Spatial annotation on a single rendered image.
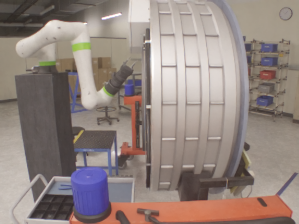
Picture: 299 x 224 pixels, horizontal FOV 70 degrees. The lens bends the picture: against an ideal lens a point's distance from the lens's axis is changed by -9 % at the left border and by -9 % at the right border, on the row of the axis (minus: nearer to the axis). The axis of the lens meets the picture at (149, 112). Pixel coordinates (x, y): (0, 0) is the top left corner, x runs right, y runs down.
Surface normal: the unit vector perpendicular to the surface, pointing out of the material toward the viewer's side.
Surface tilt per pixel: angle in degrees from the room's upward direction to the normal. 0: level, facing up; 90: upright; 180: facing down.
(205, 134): 96
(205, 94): 79
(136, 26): 133
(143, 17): 43
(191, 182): 90
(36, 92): 90
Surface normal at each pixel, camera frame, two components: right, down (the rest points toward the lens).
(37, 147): -0.15, 0.24
